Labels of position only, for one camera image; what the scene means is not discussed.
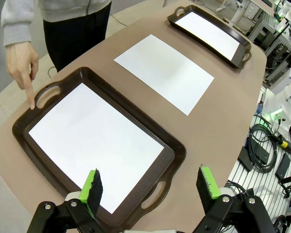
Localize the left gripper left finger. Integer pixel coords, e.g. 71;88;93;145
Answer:
26;168;105;233

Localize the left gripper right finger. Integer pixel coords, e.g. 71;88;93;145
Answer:
193;165;277;233

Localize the white A4 paper sheet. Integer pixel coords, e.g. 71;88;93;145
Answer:
28;82;165;214
174;11;241;61
113;34;215;117

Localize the person's right forearm grey sleeve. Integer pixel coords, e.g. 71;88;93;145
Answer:
1;0;41;47

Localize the person's right hand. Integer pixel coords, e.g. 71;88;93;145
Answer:
6;41;39;110

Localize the brown plastic serving tray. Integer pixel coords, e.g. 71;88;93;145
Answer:
166;4;252;69
12;67;187;233

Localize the black power brick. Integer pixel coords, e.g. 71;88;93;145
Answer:
275;152;291;180
253;140;270;165
237;145;255;172

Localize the person in grey hoodie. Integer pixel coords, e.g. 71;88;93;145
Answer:
37;0;112;72

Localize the white table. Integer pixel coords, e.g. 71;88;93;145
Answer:
215;0;253;28

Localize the coiled black cable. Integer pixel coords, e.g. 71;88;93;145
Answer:
246;115;280;173

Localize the black yellow enabling handle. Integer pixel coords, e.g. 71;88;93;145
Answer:
271;133;291;154

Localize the aluminium frame rack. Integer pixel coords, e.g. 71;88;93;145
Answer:
247;11;291;85

